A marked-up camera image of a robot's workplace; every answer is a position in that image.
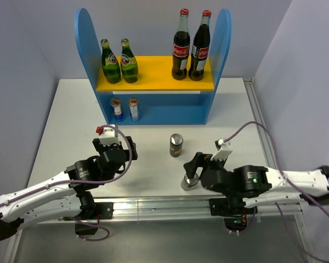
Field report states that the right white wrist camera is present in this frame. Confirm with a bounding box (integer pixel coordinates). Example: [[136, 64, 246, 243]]
[[211, 139, 232, 162]]

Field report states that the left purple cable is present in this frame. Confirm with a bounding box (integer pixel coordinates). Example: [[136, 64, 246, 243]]
[[0, 124, 133, 242]]

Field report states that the front aluminium rail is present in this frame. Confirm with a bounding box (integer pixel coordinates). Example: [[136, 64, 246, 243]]
[[4, 197, 306, 262]]

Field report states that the dark gold beverage can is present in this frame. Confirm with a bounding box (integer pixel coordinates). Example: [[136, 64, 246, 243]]
[[180, 173, 199, 191]]

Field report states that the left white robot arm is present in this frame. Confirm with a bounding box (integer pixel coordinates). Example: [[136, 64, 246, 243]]
[[0, 136, 138, 241]]

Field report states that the green glass bottle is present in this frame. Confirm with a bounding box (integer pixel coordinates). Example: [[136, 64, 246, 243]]
[[121, 38, 139, 83], [100, 39, 121, 84]]

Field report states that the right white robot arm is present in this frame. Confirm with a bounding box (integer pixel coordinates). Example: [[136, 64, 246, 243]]
[[184, 152, 329, 216]]

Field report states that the right cola glass bottle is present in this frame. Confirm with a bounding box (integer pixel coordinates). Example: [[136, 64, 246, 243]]
[[189, 10, 212, 81]]

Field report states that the aluminium rail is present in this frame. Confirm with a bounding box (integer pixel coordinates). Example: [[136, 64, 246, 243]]
[[243, 78, 278, 169], [4, 197, 306, 262]]

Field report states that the rear dark beverage can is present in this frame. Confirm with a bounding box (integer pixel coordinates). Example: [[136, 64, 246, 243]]
[[169, 134, 184, 157]]

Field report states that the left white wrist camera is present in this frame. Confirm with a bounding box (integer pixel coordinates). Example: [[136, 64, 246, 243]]
[[96, 124, 120, 146]]

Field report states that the silver blue can red logo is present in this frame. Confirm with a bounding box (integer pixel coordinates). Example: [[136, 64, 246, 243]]
[[110, 98, 124, 121]]

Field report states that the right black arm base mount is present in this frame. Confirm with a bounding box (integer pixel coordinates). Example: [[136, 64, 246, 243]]
[[209, 197, 258, 236]]

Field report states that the right side aluminium rail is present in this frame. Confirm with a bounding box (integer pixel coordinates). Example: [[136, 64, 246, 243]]
[[243, 78, 278, 169]]

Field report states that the blue and yellow wooden shelf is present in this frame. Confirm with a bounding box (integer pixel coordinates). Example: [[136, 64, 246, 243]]
[[74, 8, 232, 125]]

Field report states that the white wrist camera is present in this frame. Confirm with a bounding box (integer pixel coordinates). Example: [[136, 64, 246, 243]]
[[96, 124, 120, 146], [211, 139, 232, 162]]

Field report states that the cola glass bottle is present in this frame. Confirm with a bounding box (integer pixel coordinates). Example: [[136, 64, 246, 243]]
[[189, 10, 212, 81], [172, 8, 190, 80]]

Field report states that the green glass bottle front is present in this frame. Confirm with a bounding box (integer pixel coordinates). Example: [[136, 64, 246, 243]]
[[121, 38, 139, 83]]

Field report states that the left cola glass bottle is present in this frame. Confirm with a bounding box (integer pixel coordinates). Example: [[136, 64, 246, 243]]
[[172, 8, 190, 80]]

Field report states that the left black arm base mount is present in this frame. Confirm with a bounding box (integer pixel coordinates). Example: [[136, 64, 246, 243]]
[[63, 202, 114, 238]]

